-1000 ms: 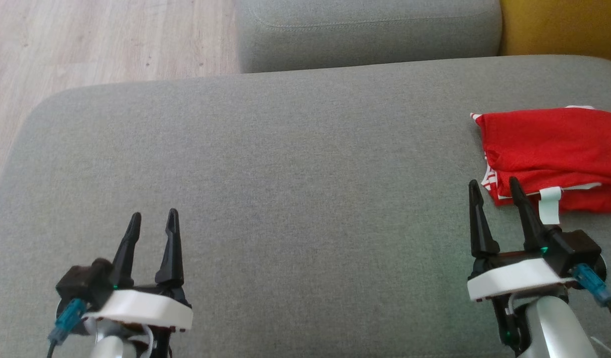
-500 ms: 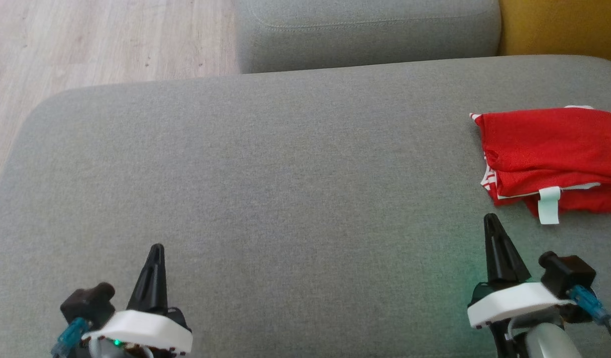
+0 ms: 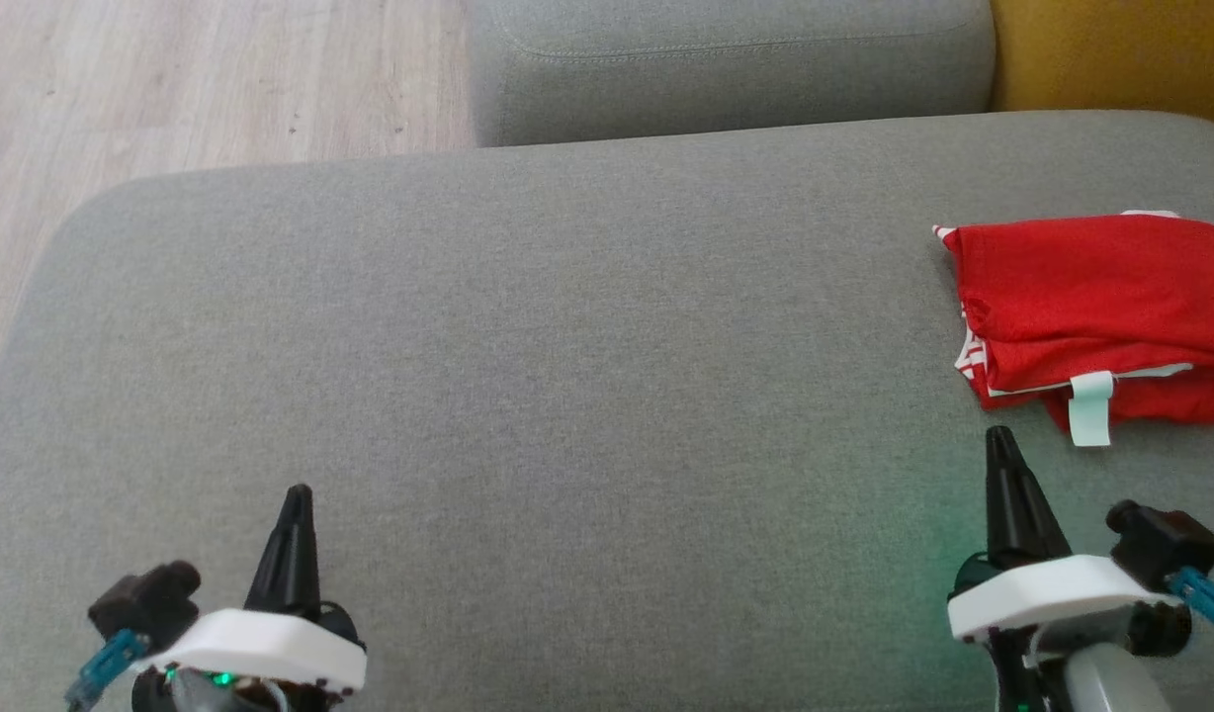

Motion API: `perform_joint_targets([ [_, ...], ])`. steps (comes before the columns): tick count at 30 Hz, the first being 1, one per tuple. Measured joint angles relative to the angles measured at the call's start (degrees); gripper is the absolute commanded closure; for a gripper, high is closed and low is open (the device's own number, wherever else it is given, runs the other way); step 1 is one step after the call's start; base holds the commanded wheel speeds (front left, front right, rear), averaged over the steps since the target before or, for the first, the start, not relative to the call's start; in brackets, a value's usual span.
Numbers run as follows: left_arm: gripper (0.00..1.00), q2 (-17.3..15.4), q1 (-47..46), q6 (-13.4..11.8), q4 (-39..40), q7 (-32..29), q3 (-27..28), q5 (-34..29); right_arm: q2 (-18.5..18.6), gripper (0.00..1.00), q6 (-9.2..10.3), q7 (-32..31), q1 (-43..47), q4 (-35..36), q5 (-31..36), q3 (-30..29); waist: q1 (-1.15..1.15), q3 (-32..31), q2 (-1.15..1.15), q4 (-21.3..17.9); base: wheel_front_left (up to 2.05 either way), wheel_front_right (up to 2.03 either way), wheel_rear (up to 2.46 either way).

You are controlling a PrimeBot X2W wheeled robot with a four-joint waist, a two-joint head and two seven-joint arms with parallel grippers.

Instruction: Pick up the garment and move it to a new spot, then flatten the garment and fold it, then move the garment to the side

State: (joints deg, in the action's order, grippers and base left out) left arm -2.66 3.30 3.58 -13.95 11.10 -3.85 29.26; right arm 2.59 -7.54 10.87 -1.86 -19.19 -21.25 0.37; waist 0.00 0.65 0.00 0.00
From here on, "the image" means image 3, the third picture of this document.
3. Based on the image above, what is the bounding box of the small grey sofa cushion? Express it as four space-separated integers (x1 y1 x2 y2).
469 0 997 148

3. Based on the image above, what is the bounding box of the right black cable teal plug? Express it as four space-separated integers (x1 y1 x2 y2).
1166 569 1214 639

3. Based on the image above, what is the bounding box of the red basketball jersey white trim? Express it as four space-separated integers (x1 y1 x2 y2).
931 210 1214 447

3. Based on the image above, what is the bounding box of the large grey sofa seat cushion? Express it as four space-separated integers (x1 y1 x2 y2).
0 109 1214 712

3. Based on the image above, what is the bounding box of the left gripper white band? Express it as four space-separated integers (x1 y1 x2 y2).
130 484 368 712

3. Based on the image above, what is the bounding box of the yellow upholstered cushion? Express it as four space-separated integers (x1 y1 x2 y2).
991 0 1214 134

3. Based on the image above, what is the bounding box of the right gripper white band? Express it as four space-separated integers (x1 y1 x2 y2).
948 426 1191 712

